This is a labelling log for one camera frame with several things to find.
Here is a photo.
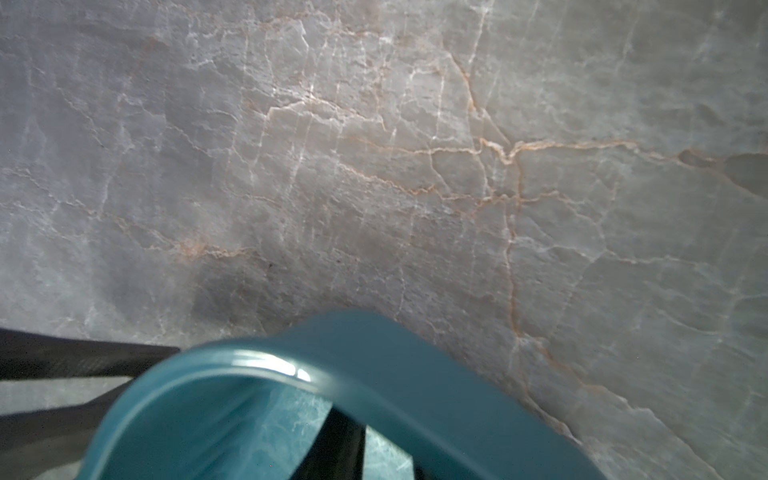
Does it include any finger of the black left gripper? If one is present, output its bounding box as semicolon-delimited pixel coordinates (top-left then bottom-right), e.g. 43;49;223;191
1;329;180;479

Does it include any teal plastic storage box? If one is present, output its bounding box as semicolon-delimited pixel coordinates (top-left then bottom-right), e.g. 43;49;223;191
79;310;601;479

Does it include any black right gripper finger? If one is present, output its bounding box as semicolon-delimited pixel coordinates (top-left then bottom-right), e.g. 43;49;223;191
290;407;366;480

